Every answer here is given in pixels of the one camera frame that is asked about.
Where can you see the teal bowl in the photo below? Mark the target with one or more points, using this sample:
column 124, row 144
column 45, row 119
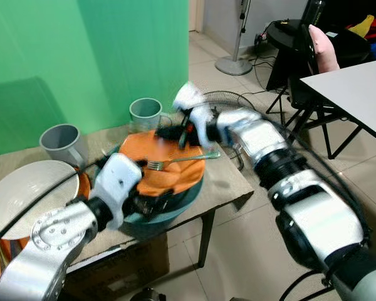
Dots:
column 175, row 204

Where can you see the orange plate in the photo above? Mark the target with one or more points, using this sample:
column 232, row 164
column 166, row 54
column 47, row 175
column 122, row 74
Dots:
column 166, row 179

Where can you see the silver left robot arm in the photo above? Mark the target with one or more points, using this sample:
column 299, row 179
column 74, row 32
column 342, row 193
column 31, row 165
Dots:
column 47, row 241

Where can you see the silver metal fork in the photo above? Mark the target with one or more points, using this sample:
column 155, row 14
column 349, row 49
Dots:
column 182, row 159

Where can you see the grey plastic cup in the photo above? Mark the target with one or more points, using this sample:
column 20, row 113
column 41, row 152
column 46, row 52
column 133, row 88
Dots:
column 145, row 113
column 62, row 143

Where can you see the beige cloth covered table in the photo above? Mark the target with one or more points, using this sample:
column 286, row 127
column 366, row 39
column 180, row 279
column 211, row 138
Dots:
column 229, row 182

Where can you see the grey standing fan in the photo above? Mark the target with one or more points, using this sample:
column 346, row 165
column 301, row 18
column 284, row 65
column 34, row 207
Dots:
column 235, row 63

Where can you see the white bowl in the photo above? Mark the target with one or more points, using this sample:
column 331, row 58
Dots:
column 22, row 194

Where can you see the white door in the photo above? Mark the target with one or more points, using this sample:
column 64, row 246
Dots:
column 195, row 14

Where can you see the green backdrop screen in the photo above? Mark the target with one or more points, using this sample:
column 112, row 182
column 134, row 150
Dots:
column 81, row 56

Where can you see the black round chair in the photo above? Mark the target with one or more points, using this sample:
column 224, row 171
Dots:
column 288, row 37

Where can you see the pink pillow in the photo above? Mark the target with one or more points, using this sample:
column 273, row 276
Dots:
column 326, row 50

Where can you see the white folding table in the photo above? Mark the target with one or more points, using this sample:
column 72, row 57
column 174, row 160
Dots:
column 357, row 91

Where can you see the yellow object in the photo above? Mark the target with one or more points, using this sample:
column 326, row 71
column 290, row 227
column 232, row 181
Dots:
column 362, row 26

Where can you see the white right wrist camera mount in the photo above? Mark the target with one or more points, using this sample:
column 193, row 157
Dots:
column 197, row 113

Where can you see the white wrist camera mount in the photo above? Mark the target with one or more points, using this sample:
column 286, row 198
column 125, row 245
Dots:
column 197, row 113
column 118, row 182

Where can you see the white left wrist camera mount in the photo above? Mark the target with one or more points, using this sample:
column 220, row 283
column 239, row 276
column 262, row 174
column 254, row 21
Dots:
column 118, row 182

